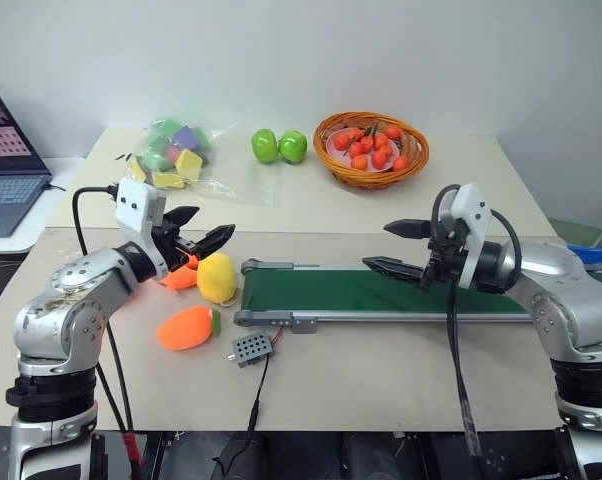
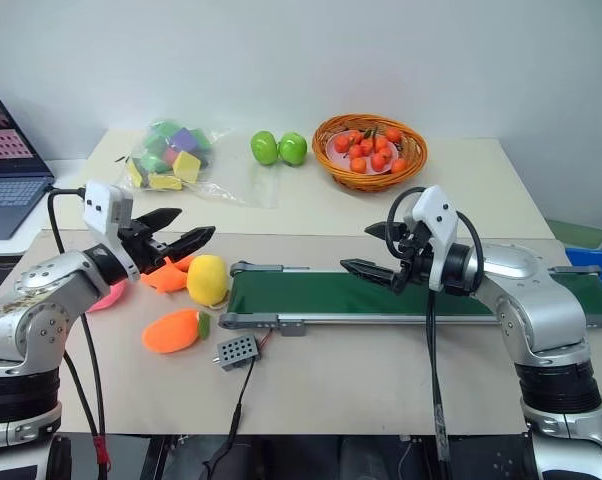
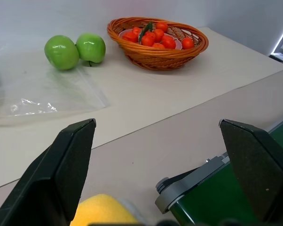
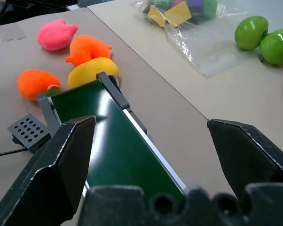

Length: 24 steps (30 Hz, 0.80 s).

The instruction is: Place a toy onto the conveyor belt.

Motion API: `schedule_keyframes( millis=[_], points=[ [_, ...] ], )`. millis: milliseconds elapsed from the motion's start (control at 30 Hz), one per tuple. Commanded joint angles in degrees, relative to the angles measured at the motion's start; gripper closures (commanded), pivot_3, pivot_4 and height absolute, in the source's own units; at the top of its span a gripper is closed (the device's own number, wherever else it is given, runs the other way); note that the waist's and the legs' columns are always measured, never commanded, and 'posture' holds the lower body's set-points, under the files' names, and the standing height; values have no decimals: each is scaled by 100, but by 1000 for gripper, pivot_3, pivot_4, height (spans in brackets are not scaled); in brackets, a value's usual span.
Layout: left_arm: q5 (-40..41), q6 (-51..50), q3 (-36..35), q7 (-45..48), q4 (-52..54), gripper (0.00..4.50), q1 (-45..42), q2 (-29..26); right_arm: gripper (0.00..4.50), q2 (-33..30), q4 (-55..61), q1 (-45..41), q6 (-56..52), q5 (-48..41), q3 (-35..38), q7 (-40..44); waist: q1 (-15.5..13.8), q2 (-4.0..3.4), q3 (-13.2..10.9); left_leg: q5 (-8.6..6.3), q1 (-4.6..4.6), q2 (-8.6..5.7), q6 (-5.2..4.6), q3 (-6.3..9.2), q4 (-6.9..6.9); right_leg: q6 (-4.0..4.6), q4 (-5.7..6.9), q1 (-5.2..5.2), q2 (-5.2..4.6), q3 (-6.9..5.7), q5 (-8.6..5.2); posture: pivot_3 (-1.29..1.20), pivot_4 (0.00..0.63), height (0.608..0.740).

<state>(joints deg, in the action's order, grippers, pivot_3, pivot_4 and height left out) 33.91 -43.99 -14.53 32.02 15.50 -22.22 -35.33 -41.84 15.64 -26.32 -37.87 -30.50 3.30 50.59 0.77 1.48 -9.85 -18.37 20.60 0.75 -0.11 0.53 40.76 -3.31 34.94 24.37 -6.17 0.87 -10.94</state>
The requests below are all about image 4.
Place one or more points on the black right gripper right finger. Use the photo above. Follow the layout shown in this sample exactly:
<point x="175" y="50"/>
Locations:
<point x="249" y="155"/>

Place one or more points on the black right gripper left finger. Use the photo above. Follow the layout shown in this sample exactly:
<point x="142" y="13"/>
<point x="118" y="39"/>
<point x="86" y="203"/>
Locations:
<point x="49" y="169"/>

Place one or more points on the green conveyor belt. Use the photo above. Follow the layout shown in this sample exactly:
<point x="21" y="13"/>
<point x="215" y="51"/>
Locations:
<point x="113" y="141"/>

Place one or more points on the grey perforated control box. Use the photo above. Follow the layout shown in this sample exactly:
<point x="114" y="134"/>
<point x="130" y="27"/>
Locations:
<point x="28" y="133"/>

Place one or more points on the orange plush toy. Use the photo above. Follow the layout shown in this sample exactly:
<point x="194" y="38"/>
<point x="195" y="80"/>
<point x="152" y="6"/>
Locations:
<point x="87" y="50"/>
<point x="35" y="83"/>

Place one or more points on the yellow plush toy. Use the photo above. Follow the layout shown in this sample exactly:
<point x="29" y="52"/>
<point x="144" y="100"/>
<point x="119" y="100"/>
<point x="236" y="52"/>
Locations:
<point x="89" y="71"/>

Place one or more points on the green toy apple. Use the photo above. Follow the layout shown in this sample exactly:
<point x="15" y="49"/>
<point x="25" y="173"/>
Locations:
<point x="250" y="31"/>
<point x="276" y="47"/>

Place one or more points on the pink plush toy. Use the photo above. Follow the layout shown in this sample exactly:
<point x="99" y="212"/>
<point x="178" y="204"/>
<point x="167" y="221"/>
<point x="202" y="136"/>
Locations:
<point x="55" y="34"/>

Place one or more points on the grey tape patch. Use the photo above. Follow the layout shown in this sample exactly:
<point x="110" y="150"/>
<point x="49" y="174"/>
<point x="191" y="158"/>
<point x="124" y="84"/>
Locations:
<point x="11" y="33"/>

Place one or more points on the clear plastic bag of toys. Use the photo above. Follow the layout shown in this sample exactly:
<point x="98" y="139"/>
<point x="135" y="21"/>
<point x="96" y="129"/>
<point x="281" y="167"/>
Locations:
<point x="191" y="26"/>

